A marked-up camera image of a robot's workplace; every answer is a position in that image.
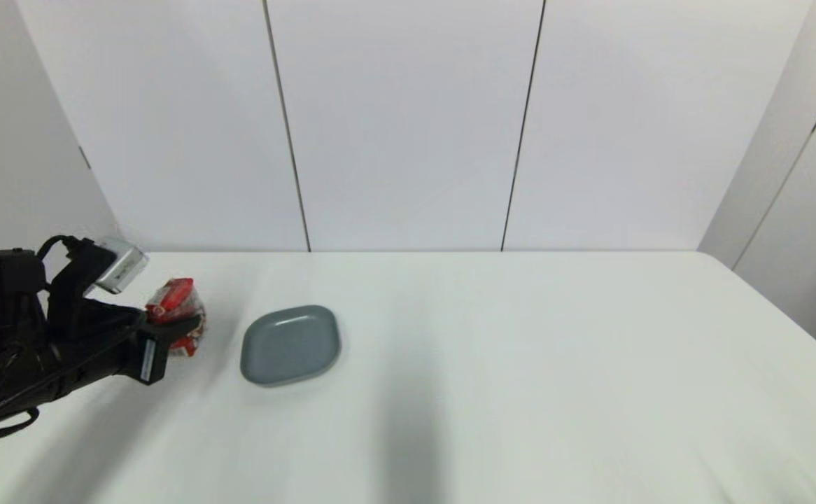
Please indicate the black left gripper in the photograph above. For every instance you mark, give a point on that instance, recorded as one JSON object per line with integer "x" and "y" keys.
{"x": 96, "y": 336}

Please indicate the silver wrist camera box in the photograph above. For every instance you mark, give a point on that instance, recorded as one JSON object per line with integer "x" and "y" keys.
{"x": 122, "y": 266}

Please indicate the red milk carton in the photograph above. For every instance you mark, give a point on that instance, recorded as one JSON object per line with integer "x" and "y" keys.
{"x": 177, "y": 297}

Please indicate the grey rounded square plate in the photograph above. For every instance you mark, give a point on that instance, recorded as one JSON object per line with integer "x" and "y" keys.
{"x": 289, "y": 346}

